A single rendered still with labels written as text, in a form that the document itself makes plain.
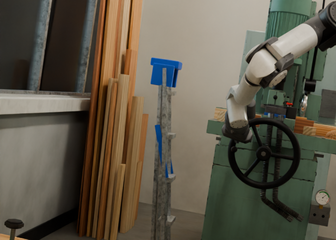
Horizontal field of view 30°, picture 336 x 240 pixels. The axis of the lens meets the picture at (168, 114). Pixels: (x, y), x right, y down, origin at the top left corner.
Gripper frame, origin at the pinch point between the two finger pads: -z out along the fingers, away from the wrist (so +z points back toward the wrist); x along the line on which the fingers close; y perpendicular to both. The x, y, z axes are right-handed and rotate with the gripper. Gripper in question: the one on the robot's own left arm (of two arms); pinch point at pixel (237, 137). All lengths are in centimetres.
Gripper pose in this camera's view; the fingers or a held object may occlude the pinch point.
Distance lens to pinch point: 247.8
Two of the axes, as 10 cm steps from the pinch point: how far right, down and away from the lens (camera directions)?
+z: -1.1, -4.8, -8.7
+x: 9.0, 3.3, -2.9
